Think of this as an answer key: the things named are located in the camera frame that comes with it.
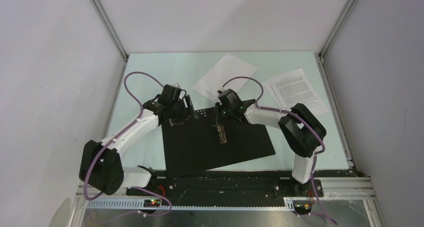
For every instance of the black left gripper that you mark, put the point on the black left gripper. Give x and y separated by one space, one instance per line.
177 121

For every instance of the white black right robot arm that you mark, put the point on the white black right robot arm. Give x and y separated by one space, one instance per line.
302 130

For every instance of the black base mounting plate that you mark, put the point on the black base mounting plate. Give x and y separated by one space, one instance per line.
232 189

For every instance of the beige and black file folder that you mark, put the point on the beige and black file folder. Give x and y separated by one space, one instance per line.
195 147

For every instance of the left controller board with leds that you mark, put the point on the left controller board with leds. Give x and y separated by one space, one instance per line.
152 203

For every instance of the controller board with leds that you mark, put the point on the controller board with leds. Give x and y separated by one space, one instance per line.
302 209
152 203

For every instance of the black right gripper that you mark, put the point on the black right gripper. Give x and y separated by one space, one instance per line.
219 120

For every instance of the right controller board with leds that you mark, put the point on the right controller board with leds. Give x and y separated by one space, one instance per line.
302 209

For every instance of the left aluminium corner post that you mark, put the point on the left aluminium corner post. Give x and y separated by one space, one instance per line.
108 25

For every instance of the right aluminium corner post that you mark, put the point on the right aluminium corner post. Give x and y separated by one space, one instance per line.
341 19

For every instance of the metal folder clip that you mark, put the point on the metal folder clip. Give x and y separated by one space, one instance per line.
221 134

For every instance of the aluminium corner post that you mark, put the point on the aluminium corner post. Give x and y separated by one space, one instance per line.
108 25
341 19

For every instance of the aluminium frame rail front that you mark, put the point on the aluminium frame rail front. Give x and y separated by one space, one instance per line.
334 189

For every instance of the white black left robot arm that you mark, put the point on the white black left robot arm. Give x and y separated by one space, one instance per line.
101 163

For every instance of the printed text paper sheets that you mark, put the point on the printed text paper sheets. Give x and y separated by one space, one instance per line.
293 87

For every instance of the white paper sheets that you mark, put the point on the white paper sheets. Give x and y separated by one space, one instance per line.
228 67

